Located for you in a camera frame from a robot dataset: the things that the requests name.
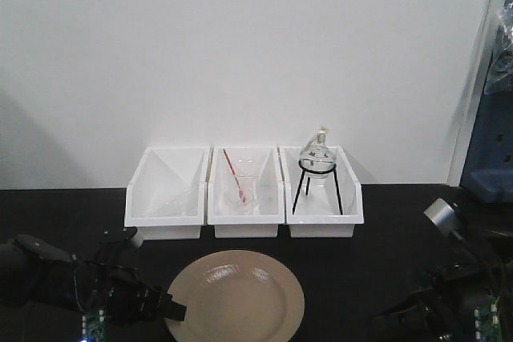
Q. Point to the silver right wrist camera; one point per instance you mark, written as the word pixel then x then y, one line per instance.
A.
pixel 442 215

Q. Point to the blue pegboard drying rack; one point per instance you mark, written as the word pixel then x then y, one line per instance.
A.
pixel 487 172

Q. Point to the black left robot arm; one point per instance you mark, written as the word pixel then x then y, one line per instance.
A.
pixel 33 270

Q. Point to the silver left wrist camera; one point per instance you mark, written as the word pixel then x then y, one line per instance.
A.
pixel 122 237

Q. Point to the clear glass funnel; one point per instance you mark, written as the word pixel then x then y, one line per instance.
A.
pixel 171 204

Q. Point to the black wire tripod stand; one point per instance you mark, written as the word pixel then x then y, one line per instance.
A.
pixel 316 186

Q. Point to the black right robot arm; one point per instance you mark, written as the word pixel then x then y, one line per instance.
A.
pixel 493 305

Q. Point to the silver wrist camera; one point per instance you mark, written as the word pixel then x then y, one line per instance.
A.
pixel 442 215
pixel 122 237

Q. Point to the middle white storage bin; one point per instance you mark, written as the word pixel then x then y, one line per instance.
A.
pixel 268 214

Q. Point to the plastic bag of pegs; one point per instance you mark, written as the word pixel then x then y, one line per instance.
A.
pixel 499 75

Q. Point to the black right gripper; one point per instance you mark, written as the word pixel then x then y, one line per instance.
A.
pixel 438 308

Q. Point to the clear glass beaker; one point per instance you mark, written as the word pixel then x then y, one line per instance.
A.
pixel 248 184

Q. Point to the round glass flask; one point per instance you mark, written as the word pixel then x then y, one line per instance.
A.
pixel 316 159

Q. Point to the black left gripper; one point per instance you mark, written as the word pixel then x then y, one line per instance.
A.
pixel 125 299

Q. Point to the left white storage bin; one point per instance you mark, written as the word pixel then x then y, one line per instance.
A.
pixel 170 169

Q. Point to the white storage bin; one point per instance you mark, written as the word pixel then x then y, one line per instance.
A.
pixel 268 214
pixel 170 169
pixel 317 215

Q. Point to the beige round plate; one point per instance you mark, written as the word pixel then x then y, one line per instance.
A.
pixel 237 295

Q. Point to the right white storage bin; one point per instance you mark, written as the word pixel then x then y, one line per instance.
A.
pixel 317 215

